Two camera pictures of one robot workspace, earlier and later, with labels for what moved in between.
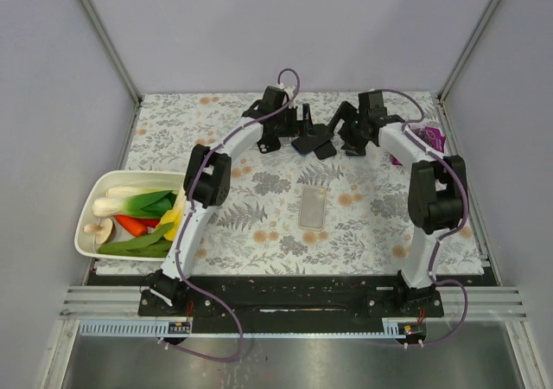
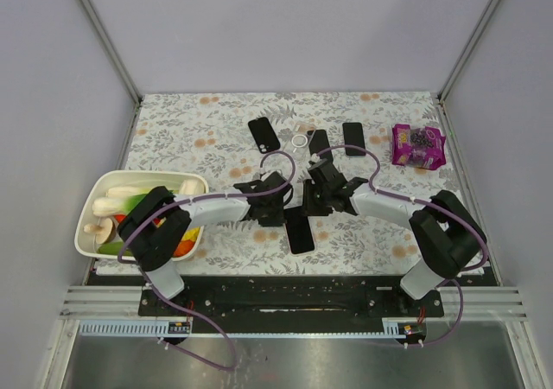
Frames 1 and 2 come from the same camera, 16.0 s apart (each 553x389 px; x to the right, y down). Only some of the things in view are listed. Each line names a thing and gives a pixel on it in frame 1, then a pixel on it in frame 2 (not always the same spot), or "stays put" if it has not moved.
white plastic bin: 130,214 stays put
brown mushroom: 106,232 stays put
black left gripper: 306,126 → 273,214
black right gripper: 338,118 → 314,203
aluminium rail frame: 460,302 stays put
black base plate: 289,299 stays put
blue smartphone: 308,143 → 299,232
